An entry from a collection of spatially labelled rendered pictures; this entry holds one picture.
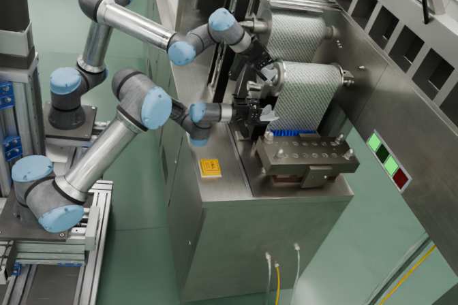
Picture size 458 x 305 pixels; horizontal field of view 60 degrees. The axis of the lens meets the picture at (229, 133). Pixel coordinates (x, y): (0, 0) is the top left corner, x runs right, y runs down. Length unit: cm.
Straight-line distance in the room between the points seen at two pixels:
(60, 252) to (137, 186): 115
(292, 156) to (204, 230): 45
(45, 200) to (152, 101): 42
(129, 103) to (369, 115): 90
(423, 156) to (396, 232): 174
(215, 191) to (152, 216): 106
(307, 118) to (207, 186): 51
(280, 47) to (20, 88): 100
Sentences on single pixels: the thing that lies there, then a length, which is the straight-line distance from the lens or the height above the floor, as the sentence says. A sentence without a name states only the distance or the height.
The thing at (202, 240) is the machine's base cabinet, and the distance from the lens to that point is 168.
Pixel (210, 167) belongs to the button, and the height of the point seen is 92.
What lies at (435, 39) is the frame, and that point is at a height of 160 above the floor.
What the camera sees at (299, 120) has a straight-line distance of 167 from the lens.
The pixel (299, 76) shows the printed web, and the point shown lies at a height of 129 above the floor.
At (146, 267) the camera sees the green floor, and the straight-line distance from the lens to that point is 233.
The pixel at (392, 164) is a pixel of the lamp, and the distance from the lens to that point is 150.
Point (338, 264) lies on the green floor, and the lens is 269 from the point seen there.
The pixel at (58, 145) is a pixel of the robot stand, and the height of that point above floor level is 73.
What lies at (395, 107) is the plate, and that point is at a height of 135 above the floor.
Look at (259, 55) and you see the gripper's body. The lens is 143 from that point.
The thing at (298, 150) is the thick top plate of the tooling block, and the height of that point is 103.
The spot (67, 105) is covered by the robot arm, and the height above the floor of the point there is 94.
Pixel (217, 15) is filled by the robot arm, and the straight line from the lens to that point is 133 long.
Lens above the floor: 202
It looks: 39 degrees down
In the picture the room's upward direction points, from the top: 17 degrees clockwise
